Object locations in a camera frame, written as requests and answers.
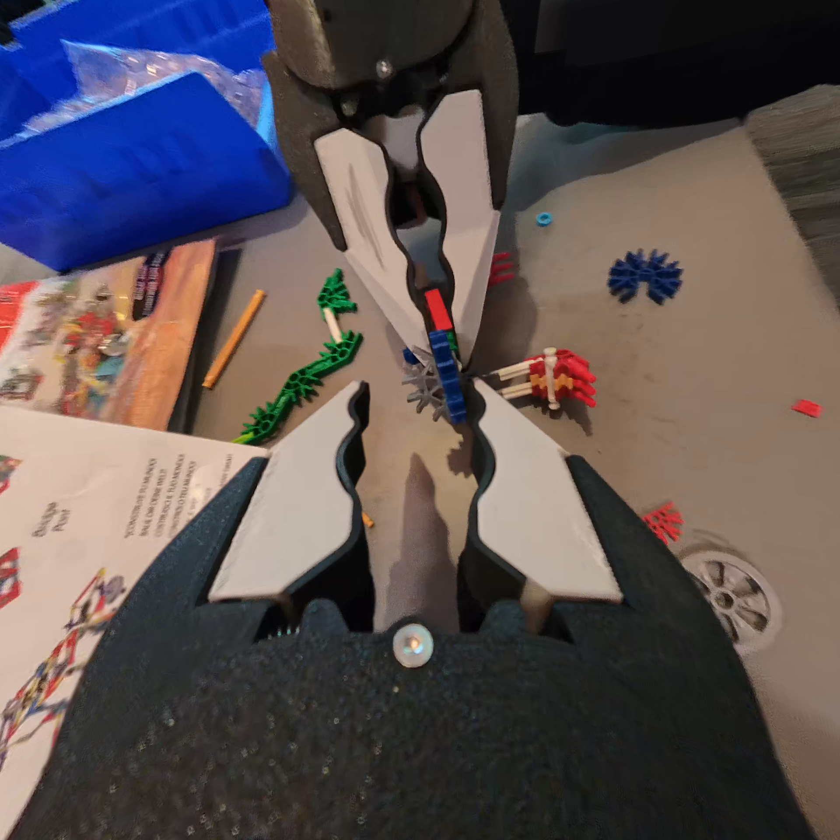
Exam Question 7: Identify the blue plastic bin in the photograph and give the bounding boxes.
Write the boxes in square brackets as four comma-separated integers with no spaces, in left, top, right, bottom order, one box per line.
[0,0,294,274]

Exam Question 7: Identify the person's right forearm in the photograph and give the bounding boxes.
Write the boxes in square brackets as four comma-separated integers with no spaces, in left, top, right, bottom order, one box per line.
[508,0,756,127]

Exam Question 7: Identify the red snowflake toy connector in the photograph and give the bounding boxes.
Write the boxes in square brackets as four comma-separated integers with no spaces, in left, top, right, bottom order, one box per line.
[642,501,685,546]

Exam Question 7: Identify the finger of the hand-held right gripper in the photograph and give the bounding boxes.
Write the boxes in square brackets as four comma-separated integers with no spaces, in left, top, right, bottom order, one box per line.
[419,88,504,350]
[314,128,429,355]

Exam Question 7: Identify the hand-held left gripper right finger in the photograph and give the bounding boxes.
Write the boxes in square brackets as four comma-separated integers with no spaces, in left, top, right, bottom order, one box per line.
[467,379,623,605]

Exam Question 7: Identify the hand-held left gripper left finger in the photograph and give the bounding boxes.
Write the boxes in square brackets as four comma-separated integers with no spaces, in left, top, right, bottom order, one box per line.
[209,381,370,603]

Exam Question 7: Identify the clear plastic parts bag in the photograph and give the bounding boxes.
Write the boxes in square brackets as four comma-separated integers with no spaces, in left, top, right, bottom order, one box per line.
[20,39,274,142]

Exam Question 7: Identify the green connector with lime rod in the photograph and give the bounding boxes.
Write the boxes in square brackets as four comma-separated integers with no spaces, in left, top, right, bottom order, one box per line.
[231,268,364,447]

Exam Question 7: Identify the white printed instruction sheet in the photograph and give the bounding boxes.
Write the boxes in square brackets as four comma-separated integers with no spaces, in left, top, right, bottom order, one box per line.
[0,406,271,824]

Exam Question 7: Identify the colourful toy construction model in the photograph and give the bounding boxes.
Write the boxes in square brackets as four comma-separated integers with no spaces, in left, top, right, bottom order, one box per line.
[400,252,599,426]

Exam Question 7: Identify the grey toy wheel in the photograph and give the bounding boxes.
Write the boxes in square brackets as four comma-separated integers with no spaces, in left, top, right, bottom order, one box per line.
[679,548,784,657]

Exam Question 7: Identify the dark blue toy connector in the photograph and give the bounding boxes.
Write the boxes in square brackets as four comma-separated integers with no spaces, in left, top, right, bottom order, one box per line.
[607,248,684,305]

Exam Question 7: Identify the orange toy rod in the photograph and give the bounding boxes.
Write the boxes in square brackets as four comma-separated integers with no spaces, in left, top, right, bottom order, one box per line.
[201,289,267,390]

